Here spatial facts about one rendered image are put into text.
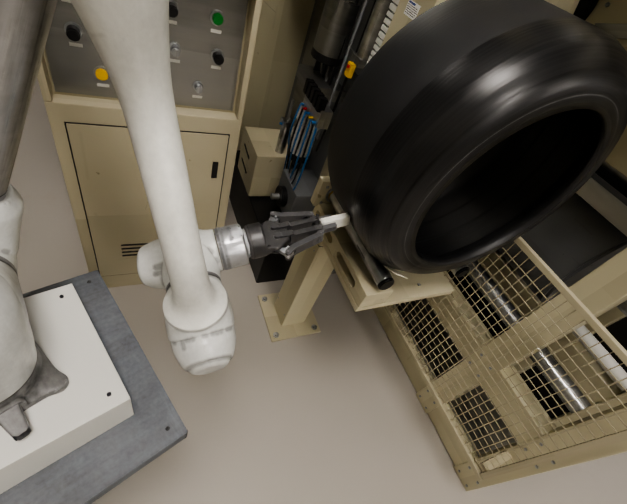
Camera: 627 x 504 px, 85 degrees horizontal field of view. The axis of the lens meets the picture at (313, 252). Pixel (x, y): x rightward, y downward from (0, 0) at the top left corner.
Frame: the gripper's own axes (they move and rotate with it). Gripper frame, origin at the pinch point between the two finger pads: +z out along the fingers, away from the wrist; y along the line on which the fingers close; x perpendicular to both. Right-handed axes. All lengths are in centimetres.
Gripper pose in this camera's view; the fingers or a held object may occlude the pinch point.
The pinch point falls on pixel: (334, 221)
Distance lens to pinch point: 78.2
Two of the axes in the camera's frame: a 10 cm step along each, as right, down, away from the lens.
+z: 9.4, -2.4, 2.5
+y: -3.5, -7.6, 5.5
